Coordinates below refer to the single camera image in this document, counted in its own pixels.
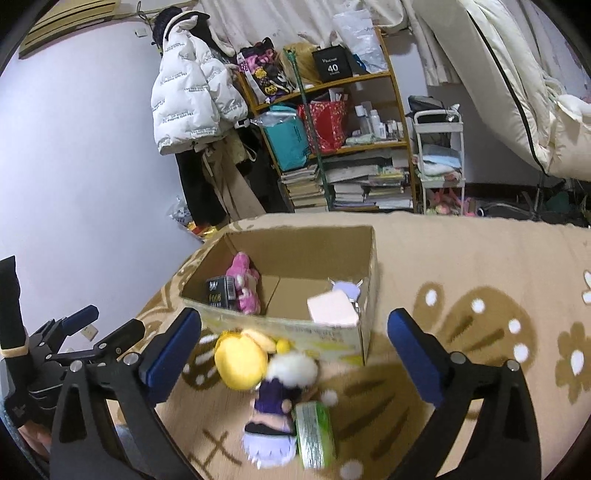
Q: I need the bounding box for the yellow plush pouch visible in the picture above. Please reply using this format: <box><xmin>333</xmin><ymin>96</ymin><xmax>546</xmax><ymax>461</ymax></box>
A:
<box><xmin>213</xmin><ymin>329</ymin><xmax>293</xmax><ymax>391</ymax></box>

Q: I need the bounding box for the purple haired plush doll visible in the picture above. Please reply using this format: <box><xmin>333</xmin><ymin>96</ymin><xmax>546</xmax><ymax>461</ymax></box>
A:
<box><xmin>242</xmin><ymin>378</ymin><xmax>301</xmax><ymax>469</ymax></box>

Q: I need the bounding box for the black Face tissue pack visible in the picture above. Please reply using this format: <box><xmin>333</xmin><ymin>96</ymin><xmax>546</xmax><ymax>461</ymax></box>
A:
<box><xmin>206</xmin><ymin>275</ymin><xmax>238</xmax><ymax>310</ymax></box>

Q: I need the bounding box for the green tissue pack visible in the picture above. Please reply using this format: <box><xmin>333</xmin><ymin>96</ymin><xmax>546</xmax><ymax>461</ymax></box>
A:
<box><xmin>294</xmin><ymin>401</ymin><xmax>337</xmax><ymax>470</ymax></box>

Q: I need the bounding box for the white fluffy pompom keychain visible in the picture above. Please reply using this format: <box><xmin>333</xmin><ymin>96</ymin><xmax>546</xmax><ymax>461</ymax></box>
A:
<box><xmin>264</xmin><ymin>350</ymin><xmax>322</xmax><ymax>405</ymax></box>

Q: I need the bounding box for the pink plush bear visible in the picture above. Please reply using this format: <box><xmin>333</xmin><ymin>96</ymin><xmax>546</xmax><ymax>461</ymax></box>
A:
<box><xmin>225</xmin><ymin>252</ymin><xmax>262</xmax><ymax>315</ymax></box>

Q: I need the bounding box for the person left hand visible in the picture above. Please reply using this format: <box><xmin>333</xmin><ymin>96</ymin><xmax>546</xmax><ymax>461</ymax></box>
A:
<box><xmin>18</xmin><ymin>421</ymin><xmax>51</xmax><ymax>460</ymax></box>

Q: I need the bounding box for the cardboard box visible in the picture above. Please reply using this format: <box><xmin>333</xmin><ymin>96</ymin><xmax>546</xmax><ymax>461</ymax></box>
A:
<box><xmin>180</xmin><ymin>225</ymin><xmax>378</xmax><ymax>366</ymax></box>

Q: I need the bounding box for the white rolling cart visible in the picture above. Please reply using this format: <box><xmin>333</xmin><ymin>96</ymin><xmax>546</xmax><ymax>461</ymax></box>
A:
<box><xmin>412</xmin><ymin>104</ymin><xmax>467</xmax><ymax>216</ymax></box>

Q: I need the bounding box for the beige trench coat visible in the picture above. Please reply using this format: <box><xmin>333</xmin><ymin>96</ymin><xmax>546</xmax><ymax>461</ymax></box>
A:
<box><xmin>204</xmin><ymin>131</ymin><xmax>266</xmax><ymax>222</ymax></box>

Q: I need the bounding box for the stack of books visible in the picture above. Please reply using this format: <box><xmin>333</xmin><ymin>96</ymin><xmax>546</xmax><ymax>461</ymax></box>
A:
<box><xmin>280</xmin><ymin>164</ymin><xmax>329</xmax><ymax>213</ymax></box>

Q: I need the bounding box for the wooden bookshelf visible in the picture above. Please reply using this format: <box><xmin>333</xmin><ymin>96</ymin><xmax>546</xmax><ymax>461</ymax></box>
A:
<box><xmin>236</xmin><ymin>32</ymin><xmax>417</xmax><ymax>213</ymax></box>

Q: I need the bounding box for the white puffer jacket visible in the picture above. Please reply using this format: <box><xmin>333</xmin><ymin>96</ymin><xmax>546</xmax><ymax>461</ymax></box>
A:
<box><xmin>151</xmin><ymin>10</ymin><xmax>249</xmax><ymax>155</ymax></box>

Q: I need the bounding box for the teal shopping bag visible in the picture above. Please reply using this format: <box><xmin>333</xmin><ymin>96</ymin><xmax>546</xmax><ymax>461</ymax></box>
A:
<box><xmin>254</xmin><ymin>106</ymin><xmax>310</xmax><ymax>172</ymax></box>

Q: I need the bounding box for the red gift bag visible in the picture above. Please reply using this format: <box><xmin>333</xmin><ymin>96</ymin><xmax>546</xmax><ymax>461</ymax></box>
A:
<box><xmin>310</xmin><ymin>101</ymin><xmax>348</xmax><ymax>154</ymax></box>

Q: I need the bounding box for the green pole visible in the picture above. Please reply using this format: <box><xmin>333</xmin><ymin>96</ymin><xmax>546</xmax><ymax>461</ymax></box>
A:
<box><xmin>283</xmin><ymin>48</ymin><xmax>334</xmax><ymax>211</ymax></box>

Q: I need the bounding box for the black box with 40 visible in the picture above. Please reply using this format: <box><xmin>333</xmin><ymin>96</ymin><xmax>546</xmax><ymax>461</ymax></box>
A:
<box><xmin>311</xmin><ymin>45</ymin><xmax>353</xmax><ymax>83</ymax></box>

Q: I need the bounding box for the white curtain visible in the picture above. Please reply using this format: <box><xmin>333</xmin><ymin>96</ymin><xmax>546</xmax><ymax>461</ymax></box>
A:
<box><xmin>197</xmin><ymin>0</ymin><xmax>461</xmax><ymax>86</ymax></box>

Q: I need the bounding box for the clear plastic bag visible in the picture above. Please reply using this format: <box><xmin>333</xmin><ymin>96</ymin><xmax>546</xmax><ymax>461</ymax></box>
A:
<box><xmin>332</xmin><ymin>9</ymin><xmax>389</xmax><ymax>74</ymax></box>

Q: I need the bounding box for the wall power socket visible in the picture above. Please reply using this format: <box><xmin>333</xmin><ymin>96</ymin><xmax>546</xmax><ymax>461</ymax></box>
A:
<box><xmin>81</xmin><ymin>324</ymin><xmax>98</xmax><ymax>341</ymax></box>

